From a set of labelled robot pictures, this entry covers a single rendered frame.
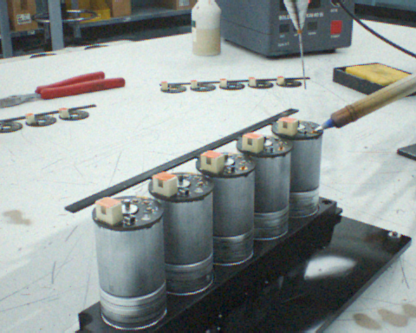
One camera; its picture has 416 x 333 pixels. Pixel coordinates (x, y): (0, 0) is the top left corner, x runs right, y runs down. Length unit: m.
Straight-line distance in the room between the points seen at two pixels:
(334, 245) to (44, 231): 0.15
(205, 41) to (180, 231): 0.51
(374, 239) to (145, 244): 0.14
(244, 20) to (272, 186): 0.48
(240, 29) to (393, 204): 0.42
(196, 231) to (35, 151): 0.25
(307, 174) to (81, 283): 0.12
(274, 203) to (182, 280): 0.06
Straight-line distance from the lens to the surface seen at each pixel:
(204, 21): 0.73
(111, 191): 0.24
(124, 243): 0.22
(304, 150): 0.30
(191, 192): 0.24
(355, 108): 0.30
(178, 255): 0.24
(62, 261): 0.32
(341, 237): 0.32
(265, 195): 0.28
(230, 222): 0.26
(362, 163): 0.44
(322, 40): 0.74
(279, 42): 0.71
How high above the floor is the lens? 0.91
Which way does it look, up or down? 22 degrees down
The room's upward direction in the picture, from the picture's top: straight up
